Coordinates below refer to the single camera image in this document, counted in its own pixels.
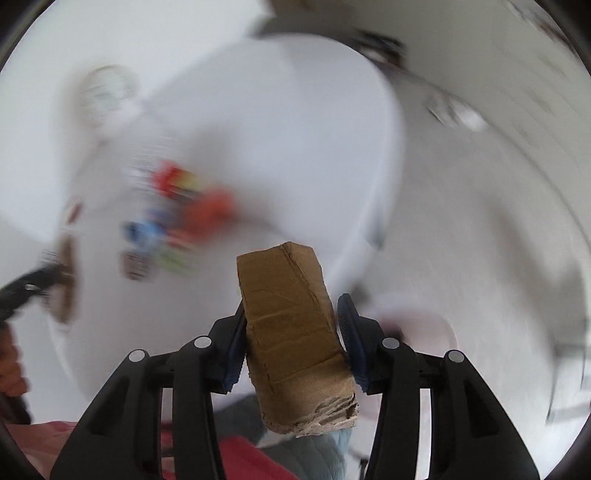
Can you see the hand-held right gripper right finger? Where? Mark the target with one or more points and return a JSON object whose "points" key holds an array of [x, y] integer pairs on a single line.
{"points": [[353, 346]]}

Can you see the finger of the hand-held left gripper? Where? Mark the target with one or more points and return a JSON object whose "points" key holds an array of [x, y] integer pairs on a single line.
{"points": [[30, 288]]}

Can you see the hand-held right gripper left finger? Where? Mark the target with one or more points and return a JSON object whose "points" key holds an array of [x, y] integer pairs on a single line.
{"points": [[233, 355]]}

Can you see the thin brown cardboard strip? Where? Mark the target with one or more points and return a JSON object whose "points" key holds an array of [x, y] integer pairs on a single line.
{"points": [[68, 286]]}

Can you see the brown cardboard piece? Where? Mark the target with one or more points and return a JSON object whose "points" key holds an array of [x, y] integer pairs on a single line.
{"points": [[291, 332]]}

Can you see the person's left hand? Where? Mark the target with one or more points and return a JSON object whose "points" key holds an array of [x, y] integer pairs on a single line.
{"points": [[9, 369]]}

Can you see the yellow green wrapper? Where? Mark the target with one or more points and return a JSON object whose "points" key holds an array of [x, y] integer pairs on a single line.
{"points": [[178, 263]]}

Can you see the brown patterned packet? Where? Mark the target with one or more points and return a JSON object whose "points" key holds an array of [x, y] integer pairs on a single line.
{"points": [[136, 265]]}

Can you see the blue wrapper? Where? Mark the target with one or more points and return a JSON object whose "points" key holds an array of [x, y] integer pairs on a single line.
{"points": [[143, 230]]}

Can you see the red crumpled paper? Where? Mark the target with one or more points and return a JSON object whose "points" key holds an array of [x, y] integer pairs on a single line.
{"points": [[210, 210]]}

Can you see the red wrapper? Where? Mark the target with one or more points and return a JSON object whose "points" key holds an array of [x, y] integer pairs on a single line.
{"points": [[173, 177]]}

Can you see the white round dish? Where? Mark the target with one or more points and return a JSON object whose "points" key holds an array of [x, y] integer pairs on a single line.
{"points": [[104, 94]]}

